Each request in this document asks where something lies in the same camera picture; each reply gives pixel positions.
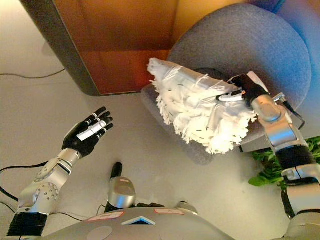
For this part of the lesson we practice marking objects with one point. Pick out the grey fabric armchair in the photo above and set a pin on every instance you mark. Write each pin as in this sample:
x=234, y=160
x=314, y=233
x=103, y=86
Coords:
x=250, y=45

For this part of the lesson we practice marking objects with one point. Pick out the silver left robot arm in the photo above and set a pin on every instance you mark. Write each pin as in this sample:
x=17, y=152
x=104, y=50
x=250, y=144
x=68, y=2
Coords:
x=45, y=185

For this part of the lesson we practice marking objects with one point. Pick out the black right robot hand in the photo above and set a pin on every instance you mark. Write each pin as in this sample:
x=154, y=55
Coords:
x=252, y=87

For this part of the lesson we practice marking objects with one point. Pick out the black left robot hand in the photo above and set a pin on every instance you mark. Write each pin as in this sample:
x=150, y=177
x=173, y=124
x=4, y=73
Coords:
x=80, y=140

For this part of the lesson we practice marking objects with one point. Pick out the brown wooden table dark edge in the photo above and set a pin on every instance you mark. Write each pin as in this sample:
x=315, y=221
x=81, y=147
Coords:
x=112, y=37

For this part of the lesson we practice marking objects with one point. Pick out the green leafy potted plant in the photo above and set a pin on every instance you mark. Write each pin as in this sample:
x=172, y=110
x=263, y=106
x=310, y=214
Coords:
x=265, y=172

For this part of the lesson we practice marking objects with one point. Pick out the white fringed pillow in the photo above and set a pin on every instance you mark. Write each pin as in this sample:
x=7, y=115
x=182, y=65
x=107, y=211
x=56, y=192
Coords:
x=195, y=107

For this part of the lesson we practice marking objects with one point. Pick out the grey robot torso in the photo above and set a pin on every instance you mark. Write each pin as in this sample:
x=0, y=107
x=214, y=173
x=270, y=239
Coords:
x=150, y=227

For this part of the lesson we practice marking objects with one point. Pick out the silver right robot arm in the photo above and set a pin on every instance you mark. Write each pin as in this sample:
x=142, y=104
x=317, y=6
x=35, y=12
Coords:
x=282, y=135

